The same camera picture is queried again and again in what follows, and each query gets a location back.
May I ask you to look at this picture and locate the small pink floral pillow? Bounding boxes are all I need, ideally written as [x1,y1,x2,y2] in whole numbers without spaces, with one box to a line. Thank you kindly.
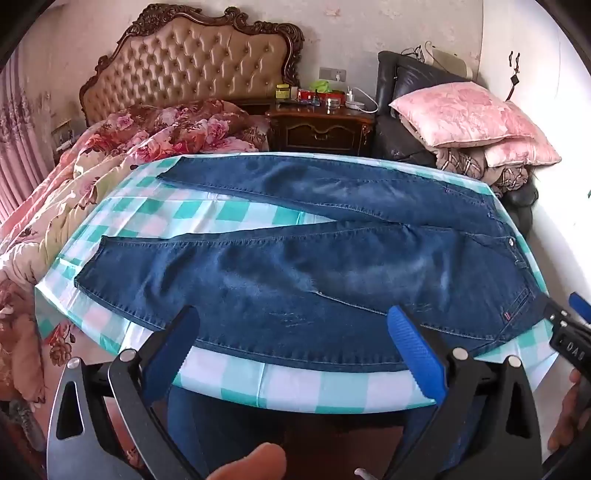
[482,136,563,168]

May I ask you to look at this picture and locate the dark wooden nightstand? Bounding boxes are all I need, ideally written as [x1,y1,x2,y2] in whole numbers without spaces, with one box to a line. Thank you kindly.
[265,99,376,158]

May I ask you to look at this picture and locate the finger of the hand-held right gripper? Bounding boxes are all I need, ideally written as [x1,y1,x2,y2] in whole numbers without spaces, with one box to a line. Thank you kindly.
[536,294,568,324]
[568,292,591,326]

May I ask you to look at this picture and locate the cream pink floral quilt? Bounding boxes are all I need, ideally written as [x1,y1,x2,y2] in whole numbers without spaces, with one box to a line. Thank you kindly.
[0,131,160,402]

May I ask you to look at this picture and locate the black leather chair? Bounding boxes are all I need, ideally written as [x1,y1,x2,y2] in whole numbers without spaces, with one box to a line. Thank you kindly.
[372,51,539,232]

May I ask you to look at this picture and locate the brown plaid blanket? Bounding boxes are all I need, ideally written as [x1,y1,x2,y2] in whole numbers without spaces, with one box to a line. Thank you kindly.
[436,147,529,195]

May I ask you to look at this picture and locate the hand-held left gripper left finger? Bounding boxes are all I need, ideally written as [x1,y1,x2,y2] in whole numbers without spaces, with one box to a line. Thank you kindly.
[46,305,204,480]

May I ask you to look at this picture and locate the green white checked tablecloth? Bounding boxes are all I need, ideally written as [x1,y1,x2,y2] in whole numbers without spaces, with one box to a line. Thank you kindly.
[34,151,559,414]

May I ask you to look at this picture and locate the white power strip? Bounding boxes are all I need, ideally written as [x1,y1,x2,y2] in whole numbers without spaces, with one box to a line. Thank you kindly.
[346,88,379,114]

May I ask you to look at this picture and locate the person's right hand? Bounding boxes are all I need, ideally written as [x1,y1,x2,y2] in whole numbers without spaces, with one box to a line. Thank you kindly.
[547,369,591,455]

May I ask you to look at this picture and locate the large pink floral pillow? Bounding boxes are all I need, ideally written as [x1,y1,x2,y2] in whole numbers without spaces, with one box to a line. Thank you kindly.
[389,82,539,148]

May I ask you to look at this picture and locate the pink curtain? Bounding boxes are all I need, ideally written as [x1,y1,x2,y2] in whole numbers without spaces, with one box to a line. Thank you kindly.
[0,46,56,227]

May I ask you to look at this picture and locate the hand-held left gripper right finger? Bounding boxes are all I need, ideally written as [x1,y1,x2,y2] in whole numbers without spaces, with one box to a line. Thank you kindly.
[383,305,544,480]

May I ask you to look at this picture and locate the person's left hand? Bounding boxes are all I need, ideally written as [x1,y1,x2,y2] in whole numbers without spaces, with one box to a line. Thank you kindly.
[205,443,301,480]

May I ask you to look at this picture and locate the dark red floral quilt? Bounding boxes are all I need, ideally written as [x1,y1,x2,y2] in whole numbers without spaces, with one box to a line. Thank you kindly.
[88,98,271,155]

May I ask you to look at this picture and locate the tufted beige carved headboard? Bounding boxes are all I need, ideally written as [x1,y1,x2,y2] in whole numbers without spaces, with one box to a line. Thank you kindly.
[78,4,305,127]

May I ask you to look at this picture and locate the blue denim pants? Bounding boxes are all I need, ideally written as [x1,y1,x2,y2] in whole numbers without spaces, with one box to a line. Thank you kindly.
[74,154,555,374]

